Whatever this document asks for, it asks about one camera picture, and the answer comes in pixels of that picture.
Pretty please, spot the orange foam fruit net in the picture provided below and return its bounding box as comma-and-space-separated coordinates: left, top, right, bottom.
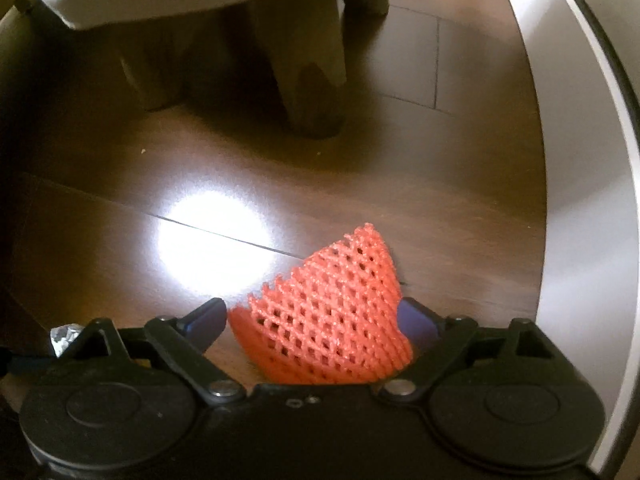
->
228, 223, 413, 385

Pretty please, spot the crumpled silver foil wrapper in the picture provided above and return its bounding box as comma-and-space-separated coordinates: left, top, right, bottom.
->
49, 323, 84, 358

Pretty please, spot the white wardrobe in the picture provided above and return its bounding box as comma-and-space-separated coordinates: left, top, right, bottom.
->
509, 0, 639, 479

